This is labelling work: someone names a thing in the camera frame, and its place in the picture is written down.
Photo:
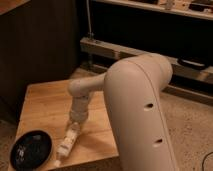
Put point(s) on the metal vertical pole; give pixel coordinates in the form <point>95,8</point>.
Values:
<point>90,31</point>

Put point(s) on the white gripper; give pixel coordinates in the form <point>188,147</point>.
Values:
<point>78,112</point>

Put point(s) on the wooden shelf board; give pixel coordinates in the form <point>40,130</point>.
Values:
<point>177,7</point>

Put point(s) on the grey metal beam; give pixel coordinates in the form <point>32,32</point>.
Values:
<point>114,51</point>

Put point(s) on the black ceramic bowl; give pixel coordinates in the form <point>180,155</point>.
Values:
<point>30,151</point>

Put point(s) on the black object on beam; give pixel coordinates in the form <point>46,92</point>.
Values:
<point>193,65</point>

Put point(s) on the white plastic bottle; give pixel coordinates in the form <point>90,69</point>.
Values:
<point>67,144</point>

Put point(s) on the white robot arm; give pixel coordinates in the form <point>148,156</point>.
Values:
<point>131,89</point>

